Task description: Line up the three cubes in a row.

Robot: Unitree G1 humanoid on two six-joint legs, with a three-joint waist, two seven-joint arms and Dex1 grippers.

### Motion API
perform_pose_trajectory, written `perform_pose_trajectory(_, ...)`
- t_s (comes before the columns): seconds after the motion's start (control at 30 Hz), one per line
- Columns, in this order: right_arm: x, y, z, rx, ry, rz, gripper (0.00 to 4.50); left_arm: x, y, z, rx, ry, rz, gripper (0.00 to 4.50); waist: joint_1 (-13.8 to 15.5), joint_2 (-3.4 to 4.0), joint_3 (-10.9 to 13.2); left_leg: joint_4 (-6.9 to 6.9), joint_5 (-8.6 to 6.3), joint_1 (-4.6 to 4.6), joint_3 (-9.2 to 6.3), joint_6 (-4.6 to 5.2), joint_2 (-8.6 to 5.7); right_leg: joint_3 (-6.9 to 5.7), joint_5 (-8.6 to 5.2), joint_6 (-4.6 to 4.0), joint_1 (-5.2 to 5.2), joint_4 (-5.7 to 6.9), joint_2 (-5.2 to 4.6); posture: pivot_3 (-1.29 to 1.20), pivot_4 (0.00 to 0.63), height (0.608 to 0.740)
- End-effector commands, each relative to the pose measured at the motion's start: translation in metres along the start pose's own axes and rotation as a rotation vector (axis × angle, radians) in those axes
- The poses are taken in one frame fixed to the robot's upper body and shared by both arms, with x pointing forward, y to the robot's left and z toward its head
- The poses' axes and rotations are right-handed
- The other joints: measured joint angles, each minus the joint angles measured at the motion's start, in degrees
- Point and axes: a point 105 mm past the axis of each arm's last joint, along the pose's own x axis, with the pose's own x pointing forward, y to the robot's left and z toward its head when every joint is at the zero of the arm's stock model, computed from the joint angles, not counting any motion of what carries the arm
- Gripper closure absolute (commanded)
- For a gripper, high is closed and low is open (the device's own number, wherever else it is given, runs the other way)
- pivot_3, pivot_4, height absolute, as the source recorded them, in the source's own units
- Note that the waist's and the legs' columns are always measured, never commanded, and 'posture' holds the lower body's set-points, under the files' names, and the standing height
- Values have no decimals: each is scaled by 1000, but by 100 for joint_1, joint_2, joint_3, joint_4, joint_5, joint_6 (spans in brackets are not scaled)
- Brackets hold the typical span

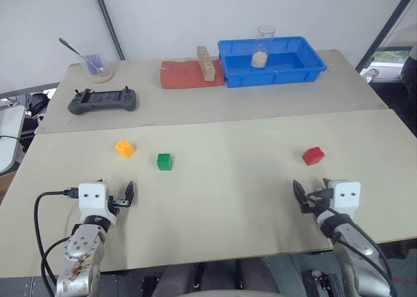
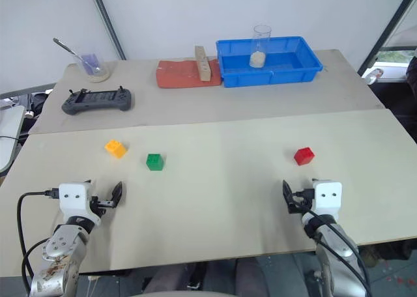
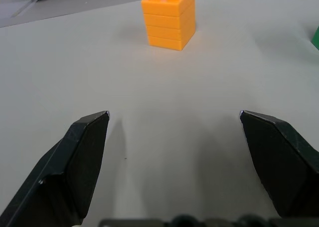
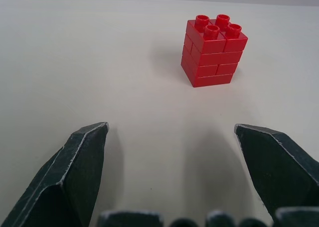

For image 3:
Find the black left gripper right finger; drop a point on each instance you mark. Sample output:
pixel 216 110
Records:
pixel 281 162

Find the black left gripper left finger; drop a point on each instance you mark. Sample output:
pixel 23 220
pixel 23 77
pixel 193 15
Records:
pixel 62 172

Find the orange toy brick stack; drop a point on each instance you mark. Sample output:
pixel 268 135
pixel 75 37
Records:
pixel 168 19

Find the green toy block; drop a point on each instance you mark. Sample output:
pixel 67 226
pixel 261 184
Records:
pixel 316 37

